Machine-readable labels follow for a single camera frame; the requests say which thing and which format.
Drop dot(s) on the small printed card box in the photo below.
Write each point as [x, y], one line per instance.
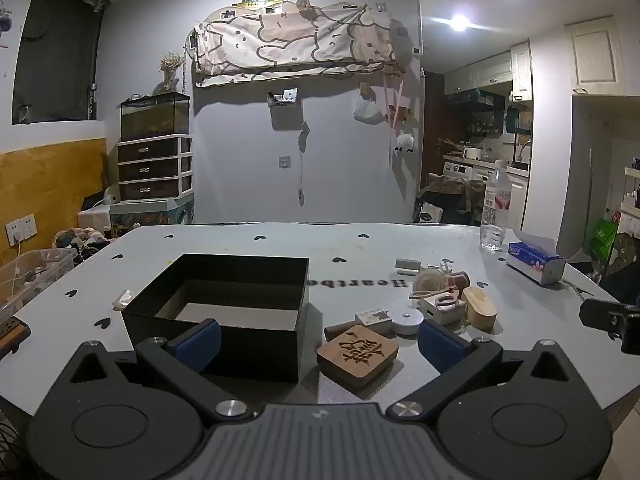
[374, 317]

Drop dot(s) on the oval light wooden block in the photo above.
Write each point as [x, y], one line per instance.
[480, 307]

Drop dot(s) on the dark short cylinder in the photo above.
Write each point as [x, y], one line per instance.
[340, 331]

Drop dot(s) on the pile of plush toys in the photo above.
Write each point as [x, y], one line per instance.
[82, 242]

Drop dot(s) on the dried flower bunch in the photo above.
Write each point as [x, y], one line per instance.
[171, 67]

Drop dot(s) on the clear plastic water bottle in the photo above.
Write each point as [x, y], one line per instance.
[495, 210]

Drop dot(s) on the white plush sheep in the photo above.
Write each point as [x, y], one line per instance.
[404, 142]

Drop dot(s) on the glass fish tank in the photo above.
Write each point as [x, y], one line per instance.
[155, 117]

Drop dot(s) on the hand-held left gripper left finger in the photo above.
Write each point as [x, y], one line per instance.
[197, 347]

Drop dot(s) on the ceiling light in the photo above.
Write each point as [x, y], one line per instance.
[459, 22]

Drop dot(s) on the white wooden block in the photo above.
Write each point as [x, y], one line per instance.
[442, 312]

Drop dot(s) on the printed cartoon cloth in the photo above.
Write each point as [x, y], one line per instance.
[280, 42]

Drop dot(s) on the carved wooden square coaster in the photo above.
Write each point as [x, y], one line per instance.
[357, 355]

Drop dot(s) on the white plastic bag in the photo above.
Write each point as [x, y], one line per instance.
[367, 110]

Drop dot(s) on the teal printed cabinet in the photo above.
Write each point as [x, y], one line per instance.
[150, 212]

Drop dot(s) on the round wooden reel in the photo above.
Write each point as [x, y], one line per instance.
[431, 280]

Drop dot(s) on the clear plastic storage bin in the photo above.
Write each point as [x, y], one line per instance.
[35, 272]

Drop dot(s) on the white washing machine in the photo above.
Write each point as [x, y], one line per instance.
[465, 170]

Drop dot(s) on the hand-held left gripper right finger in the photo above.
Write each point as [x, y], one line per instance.
[440, 347]

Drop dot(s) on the white drawer unit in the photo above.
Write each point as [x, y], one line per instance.
[152, 167]

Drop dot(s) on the white round puck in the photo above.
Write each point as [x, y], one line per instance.
[406, 317]

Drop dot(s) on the white wall socket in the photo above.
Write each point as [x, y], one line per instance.
[21, 230]

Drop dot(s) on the black box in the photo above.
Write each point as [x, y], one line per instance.
[280, 350]

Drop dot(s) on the small white flat piece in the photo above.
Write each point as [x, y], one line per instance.
[122, 300]

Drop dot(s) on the green bag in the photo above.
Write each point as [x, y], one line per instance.
[602, 237]

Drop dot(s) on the small grey box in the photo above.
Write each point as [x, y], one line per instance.
[407, 266]

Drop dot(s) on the white wall cabinet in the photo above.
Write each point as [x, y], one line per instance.
[597, 55]

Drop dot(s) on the blue tissue box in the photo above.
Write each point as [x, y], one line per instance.
[535, 260]

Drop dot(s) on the dark window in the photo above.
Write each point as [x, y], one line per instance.
[57, 55]

